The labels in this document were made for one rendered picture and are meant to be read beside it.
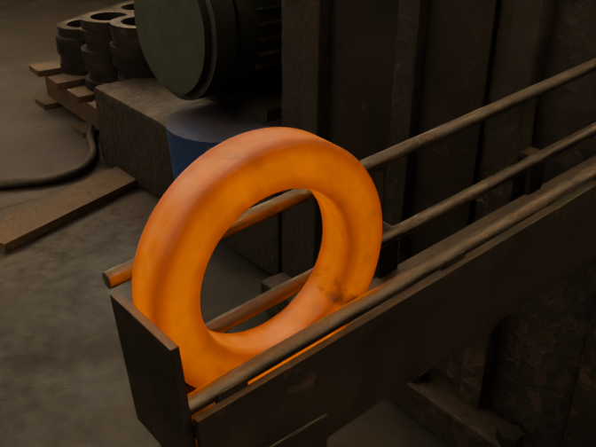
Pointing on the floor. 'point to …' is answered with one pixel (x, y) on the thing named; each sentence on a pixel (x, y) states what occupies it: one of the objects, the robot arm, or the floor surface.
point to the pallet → (91, 61)
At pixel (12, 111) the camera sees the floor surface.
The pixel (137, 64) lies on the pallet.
